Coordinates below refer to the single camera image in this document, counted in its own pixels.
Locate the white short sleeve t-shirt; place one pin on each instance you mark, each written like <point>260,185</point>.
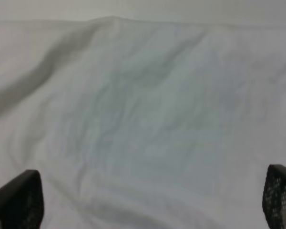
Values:
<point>143,125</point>

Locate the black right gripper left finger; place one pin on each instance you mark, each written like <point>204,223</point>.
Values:
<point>21,202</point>

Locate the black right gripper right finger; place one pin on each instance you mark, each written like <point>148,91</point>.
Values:
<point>274,197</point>

